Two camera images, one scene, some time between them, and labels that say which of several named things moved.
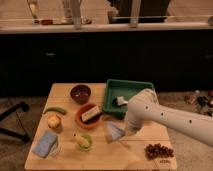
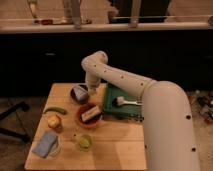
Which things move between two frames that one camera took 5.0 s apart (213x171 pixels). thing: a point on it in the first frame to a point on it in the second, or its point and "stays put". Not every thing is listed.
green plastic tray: x=122 y=88 stays put
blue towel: x=115 y=131 to x=79 y=93
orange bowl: x=90 y=123 stays put
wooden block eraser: x=90 y=113 stays put
